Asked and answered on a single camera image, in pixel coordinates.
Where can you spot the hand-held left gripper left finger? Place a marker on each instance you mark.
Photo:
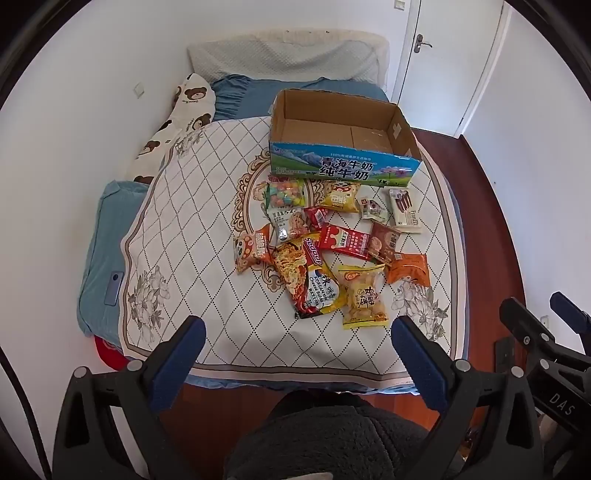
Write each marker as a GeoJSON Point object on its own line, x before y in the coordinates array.
{"type": "Point", "coordinates": [182, 357]}

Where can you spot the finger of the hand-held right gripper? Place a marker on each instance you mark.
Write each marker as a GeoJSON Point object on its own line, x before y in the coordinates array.
{"type": "Point", "coordinates": [570, 311]}
{"type": "Point", "coordinates": [521, 318]}

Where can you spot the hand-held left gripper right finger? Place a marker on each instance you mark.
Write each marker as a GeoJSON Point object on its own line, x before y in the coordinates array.
{"type": "Point", "coordinates": [422, 364]}

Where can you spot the orange snack packet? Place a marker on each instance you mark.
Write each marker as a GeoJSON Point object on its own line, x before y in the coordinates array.
{"type": "Point", "coordinates": [408, 270]}

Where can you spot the large red noodle bag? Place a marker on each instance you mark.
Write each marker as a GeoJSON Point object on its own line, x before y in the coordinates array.
{"type": "Point", "coordinates": [293, 270]}

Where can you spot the printed cardboard box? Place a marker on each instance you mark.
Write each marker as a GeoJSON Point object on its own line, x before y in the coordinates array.
{"type": "Point", "coordinates": [337, 134]}

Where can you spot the red cloth item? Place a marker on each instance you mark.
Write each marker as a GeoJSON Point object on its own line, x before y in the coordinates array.
{"type": "Point", "coordinates": [108, 354]}

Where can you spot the yellow biscuit bag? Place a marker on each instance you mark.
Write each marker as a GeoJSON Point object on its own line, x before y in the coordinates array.
{"type": "Point", "coordinates": [362, 295]}

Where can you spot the small blue device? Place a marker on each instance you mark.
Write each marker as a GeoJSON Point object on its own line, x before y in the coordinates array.
{"type": "Point", "coordinates": [113, 288]}

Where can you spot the white diamond-pattern quilt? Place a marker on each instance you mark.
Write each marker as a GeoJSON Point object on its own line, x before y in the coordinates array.
{"type": "Point", "coordinates": [194, 258]}

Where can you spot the yellow-white noodle bag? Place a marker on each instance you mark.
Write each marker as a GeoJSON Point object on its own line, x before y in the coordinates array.
{"type": "Point", "coordinates": [328, 290]}

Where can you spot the person's dark fleece clothing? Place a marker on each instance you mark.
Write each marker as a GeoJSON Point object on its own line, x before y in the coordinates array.
{"type": "Point", "coordinates": [323, 438]}

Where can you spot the brown snack packet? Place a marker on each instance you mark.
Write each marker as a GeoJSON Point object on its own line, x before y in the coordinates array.
{"type": "Point", "coordinates": [384, 242]}

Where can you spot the orange cartoon snack bag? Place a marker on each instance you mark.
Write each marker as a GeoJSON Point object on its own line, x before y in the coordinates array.
{"type": "Point", "coordinates": [251, 247]}

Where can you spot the blue folded blanket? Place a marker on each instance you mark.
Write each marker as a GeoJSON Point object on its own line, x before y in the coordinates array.
{"type": "Point", "coordinates": [101, 249]}

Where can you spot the white chocolate stick packet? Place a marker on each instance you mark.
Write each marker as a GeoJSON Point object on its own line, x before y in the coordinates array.
{"type": "Point", "coordinates": [405, 210]}

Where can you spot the small white-green snack packet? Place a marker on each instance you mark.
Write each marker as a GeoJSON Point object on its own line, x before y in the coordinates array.
{"type": "Point", "coordinates": [371, 210]}

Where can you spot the green-white snack packet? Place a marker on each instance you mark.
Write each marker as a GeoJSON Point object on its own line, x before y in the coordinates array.
{"type": "Point", "coordinates": [291, 220]}

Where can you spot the small red snack packet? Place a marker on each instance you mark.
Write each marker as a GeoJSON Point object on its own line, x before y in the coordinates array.
{"type": "Point", "coordinates": [316, 216]}

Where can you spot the yellow cartoon snack bag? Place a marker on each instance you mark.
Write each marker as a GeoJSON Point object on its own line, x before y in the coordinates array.
{"type": "Point", "coordinates": [340, 196]}

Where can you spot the colourful candy bag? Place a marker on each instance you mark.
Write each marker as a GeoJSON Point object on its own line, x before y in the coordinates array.
{"type": "Point", "coordinates": [286, 194]}

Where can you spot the bear-print pillow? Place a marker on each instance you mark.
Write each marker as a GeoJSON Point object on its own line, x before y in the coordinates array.
{"type": "Point", "coordinates": [194, 99]}

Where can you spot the white door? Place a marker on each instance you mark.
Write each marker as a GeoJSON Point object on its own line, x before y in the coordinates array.
{"type": "Point", "coordinates": [438, 60]}

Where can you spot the blue ruffled pillow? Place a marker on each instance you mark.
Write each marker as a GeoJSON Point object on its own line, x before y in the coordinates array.
{"type": "Point", "coordinates": [251, 94]}

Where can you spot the white quilted headboard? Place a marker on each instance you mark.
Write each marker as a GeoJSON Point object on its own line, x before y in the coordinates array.
{"type": "Point", "coordinates": [286, 55]}

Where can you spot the dark wall socket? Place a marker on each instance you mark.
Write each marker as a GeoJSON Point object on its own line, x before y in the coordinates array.
{"type": "Point", "coordinates": [503, 353]}

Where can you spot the white wall socket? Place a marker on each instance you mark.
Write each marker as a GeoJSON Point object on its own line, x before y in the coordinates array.
{"type": "Point", "coordinates": [138, 90]}

